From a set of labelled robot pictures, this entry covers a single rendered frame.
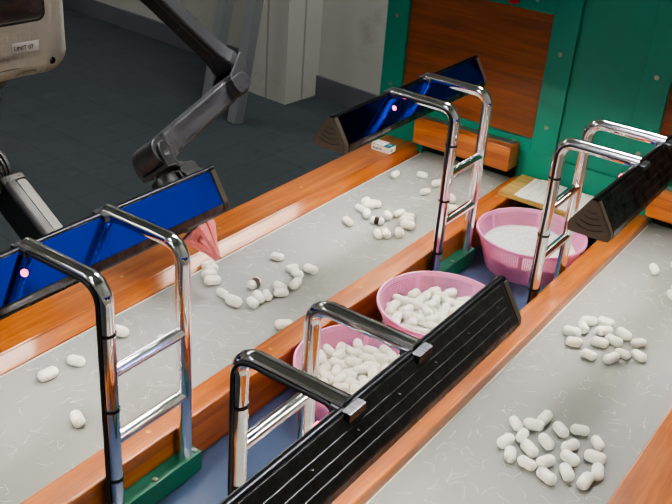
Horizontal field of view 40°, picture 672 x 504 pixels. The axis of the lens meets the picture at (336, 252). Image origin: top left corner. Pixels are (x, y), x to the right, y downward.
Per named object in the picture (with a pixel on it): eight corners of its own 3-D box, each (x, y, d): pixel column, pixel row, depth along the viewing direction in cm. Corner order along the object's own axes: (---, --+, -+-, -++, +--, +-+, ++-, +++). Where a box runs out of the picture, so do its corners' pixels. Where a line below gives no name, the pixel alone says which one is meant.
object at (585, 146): (514, 327, 204) (551, 135, 182) (552, 292, 218) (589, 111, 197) (596, 360, 194) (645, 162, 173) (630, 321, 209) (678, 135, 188)
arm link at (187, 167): (129, 160, 194) (155, 141, 189) (164, 152, 203) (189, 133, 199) (155, 211, 194) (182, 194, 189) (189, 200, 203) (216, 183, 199)
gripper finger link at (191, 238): (242, 243, 192) (216, 206, 193) (218, 255, 187) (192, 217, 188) (226, 258, 197) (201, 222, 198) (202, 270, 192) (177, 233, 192)
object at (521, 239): (463, 264, 226) (467, 243, 223) (505, 233, 242) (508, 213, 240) (549, 296, 215) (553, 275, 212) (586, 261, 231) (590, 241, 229)
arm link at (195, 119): (210, 88, 227) (240, 66, 221) (224, 107, 229) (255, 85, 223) (121, 163, 193) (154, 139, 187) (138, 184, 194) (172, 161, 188)
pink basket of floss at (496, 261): (486, 293, 216) (493, 257, 211) (460, 239, 239) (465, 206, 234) (596, 293, 219) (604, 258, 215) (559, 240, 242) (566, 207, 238)
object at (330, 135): (312, 144, 192) (314, 111, 188) (458, 79, 238) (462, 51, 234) (344, 155, 188) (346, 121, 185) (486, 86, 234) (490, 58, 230)
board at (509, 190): (497, 194, 243) (497, 190, 243) (522, 177, 254) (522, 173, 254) (618, 234, 227) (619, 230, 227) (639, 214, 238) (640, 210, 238)
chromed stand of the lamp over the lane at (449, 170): (363, 266, 223) (380, 86, 202) (407, 237, 238) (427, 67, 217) (432, 293, 214) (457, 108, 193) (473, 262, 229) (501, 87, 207)
